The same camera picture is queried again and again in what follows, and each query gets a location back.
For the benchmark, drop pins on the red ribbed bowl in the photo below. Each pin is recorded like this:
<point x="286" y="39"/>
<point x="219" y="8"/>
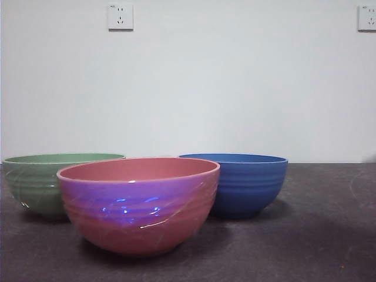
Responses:
<point x="138" y="229"/>

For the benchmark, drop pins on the green ribbed bowl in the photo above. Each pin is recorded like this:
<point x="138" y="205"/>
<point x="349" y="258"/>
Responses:
<point x="32" y="188"/>

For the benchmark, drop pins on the blue ribbed bowl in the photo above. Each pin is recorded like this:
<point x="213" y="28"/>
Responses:
<point x="249" y="188"/>

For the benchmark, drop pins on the white wall socket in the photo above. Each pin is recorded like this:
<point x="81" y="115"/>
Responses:
<point x="367" y="19"/>
<point x="120" y="17"/>

